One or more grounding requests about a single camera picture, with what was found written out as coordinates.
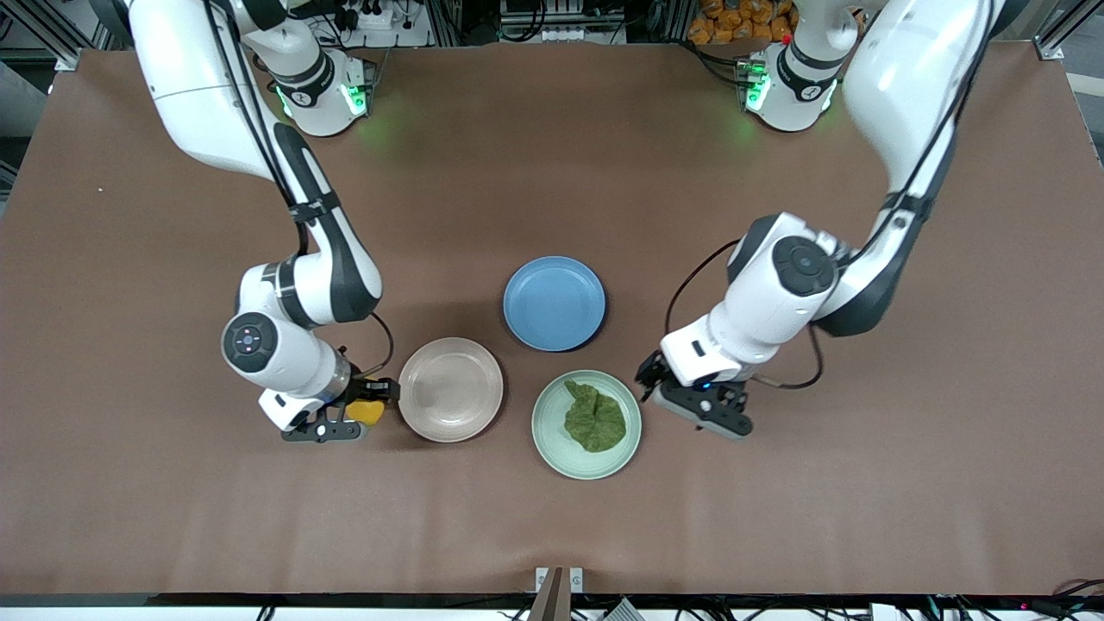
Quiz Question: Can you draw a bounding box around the light green plate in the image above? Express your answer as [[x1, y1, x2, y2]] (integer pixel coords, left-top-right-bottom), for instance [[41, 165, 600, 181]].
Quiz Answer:
[[531, 369, 643, 480]]

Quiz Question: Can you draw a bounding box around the black base cable bundle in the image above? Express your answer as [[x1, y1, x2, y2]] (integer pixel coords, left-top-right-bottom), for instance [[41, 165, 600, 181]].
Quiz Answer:
[[684, 40, 750, 87]]

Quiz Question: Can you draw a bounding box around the blue plate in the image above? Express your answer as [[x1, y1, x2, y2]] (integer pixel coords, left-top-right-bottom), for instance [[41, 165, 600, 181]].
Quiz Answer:
[[503, 255, 606, 353]]

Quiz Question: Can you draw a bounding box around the green lettuce leaf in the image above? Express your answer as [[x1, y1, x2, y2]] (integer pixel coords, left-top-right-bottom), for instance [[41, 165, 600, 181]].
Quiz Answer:
[[563, 379, 628, 454]]

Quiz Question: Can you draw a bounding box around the pink plate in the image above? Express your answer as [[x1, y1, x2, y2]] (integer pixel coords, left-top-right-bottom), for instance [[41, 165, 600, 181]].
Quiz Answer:
[[397, 336, 505, 443]]

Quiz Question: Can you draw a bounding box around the bag of oranges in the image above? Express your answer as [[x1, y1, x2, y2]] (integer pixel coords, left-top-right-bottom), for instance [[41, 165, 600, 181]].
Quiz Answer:
[[687, 0, 799, 46]]

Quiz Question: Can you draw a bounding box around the aluminium frame profile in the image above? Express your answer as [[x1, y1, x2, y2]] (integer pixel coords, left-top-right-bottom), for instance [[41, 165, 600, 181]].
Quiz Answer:
[[1033, 0, 1089, 61], [0, 0, 84, 72]]

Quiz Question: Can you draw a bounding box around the background control equipment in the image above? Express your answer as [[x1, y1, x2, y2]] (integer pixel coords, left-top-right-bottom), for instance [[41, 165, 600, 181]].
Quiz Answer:
[[499, 0, 626, 44]]

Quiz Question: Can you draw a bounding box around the white power strip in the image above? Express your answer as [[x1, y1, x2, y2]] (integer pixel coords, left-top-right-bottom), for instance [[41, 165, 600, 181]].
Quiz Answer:
[[332, 0, 432, 48]]

